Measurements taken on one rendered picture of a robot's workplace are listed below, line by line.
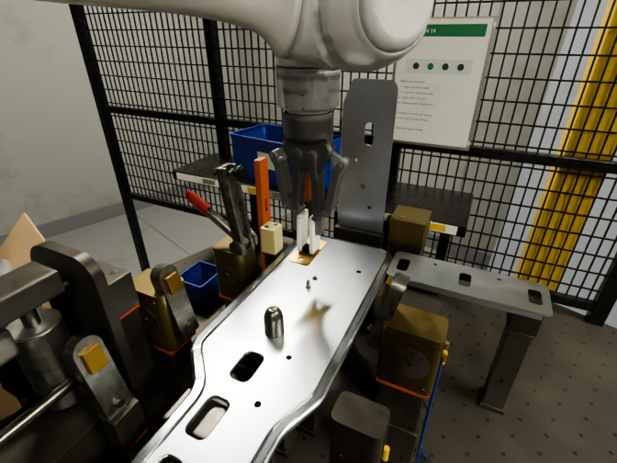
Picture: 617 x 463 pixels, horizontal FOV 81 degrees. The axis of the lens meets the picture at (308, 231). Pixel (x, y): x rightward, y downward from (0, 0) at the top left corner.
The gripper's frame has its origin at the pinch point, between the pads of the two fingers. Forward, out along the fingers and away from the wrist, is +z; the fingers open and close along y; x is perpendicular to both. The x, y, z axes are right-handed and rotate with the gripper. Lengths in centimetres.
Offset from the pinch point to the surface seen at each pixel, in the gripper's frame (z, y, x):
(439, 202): 9.2, 17.1, 43.8
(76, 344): 1.6, -13.8, -33.4
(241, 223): 1.9, -14.5, 0.3
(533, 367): 42, 47, 30
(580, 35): -29, 53, 164
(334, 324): 12.0, 8.2, -7.1
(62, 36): -28, -254, 133
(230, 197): -4.4, -14.5, -1.7
